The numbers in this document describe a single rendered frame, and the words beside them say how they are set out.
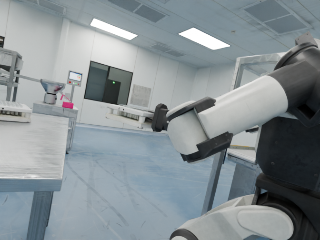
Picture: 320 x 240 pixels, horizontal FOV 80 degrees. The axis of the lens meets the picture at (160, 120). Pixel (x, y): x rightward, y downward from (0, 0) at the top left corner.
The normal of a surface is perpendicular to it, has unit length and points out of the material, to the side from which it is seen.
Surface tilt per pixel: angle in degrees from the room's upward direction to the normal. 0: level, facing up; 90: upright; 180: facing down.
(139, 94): 90
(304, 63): 60
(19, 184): 90
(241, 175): 90
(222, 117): 82
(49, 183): 90
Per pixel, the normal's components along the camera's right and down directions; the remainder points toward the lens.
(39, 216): 0.41, 0.15
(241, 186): -0.82, -0.13
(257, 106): -0.02, 0.06
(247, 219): -0.58, -0.07
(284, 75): -0.30, -0.59
